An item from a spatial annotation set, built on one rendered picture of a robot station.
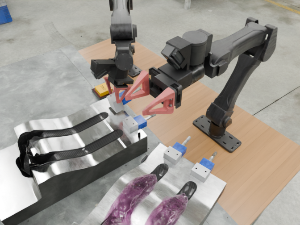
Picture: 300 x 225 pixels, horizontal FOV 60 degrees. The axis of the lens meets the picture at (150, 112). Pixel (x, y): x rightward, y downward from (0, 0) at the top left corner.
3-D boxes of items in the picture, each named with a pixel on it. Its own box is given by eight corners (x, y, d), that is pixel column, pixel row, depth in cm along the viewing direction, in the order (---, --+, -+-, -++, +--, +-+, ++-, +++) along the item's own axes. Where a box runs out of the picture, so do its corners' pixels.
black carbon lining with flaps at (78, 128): (105, 113, 102) (102, 95, 95) (127, 139, 92) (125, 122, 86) (14, 155, 88) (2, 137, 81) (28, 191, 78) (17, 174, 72)
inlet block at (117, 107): (138, 90, 105) (135, 80, 101) (145, 96, 101) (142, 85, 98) (110, 106, 101) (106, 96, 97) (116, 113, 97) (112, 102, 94)
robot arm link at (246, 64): (217, 127, 92) (268, 40, 79) (202, 117, 95) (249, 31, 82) (225, 126, 96) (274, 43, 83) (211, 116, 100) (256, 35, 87)
